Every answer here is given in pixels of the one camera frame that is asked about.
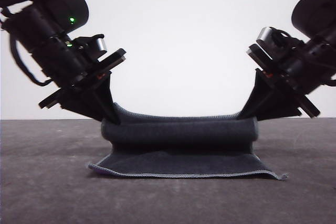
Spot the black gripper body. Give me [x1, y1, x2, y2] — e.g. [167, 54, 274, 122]
[6, 8, 127, 109]
[246, 41, 336, 119]

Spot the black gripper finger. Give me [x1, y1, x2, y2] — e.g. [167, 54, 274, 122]
[256, 87, 302, 122]
[237, 68, 276, 121]
[92, 71, 122, 125]
[61, 89, 114, 122]

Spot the purple towel with grey hem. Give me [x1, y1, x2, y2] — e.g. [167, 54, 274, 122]
[86, 102, 289, 182]

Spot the grey table cloth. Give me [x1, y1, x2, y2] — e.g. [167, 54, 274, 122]
[0, 118, 336, 224]

